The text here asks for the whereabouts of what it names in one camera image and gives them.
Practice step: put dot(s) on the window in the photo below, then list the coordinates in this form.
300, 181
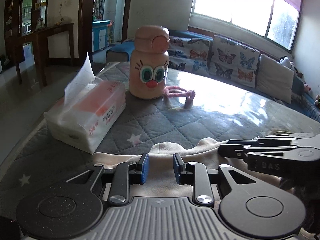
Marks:
235, 2

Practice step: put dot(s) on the dark wooden side table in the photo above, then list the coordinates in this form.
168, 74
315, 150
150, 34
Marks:
50, 31

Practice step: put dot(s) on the beige garment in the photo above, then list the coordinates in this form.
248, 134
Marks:
162, 160

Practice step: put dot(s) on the white plush toy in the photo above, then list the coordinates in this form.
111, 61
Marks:
286, 62

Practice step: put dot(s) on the dark wooden door frame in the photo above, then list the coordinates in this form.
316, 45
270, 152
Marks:
86, 22

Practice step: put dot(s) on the pink plush toy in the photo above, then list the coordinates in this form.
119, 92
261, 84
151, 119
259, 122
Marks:
307, 87

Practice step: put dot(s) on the dark wooden shelf cabinet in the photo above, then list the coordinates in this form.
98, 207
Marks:
15, 10

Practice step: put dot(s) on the butterfly print cushion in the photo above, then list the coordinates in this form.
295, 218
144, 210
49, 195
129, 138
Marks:
232, 62
192, 55

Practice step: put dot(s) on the white tissue pack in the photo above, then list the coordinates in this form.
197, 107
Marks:
85, 115

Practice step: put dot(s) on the plain beige cushion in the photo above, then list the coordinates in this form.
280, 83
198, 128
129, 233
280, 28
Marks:
273, 78

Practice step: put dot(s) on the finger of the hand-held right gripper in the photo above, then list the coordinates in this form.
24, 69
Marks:
265, 140
232, 150

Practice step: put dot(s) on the blue sofa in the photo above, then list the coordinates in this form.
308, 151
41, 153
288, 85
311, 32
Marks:
117, 51

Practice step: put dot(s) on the pink cartoon face bottle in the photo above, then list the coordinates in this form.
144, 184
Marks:
147, 62

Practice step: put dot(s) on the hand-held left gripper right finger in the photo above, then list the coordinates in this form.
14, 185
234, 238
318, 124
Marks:
178, 170

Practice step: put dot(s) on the blue cabinet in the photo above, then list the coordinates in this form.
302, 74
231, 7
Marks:
100, 36

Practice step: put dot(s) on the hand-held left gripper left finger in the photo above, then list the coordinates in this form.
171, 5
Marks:
144, 170

